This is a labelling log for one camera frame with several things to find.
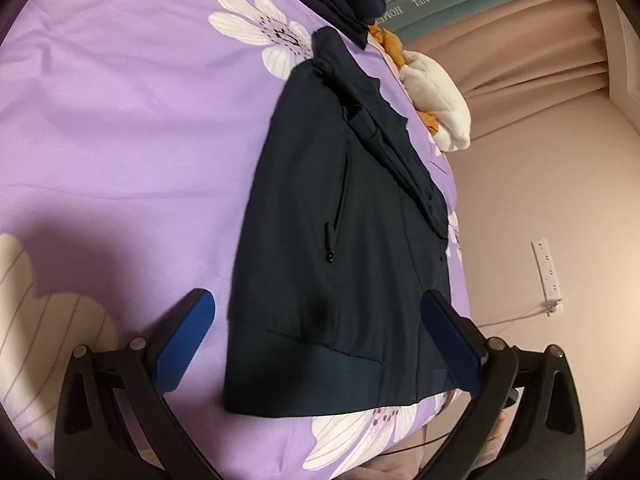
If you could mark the pink curtain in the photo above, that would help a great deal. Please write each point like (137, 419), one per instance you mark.
(525, 60)

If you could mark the teal hanging cloth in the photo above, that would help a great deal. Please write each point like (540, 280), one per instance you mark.
(450, 15)

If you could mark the purple floral bedsheet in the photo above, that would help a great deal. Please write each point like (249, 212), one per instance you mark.
(125, 110)

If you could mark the white wall power strip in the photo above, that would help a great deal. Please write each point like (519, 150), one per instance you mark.
(547, 275)

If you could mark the white door frame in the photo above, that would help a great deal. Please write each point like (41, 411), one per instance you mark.
(622, 60)

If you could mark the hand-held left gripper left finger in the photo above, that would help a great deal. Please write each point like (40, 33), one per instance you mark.
(182, 342)

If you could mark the orange cloth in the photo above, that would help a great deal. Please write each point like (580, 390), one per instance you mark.
(390, 42)

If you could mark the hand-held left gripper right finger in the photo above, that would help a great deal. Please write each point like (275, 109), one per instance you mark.
(450, 342)

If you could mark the pink cloth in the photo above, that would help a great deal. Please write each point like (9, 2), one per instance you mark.
(360, 467)

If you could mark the navy zip jacket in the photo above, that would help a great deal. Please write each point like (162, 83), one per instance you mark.
(300, 310)

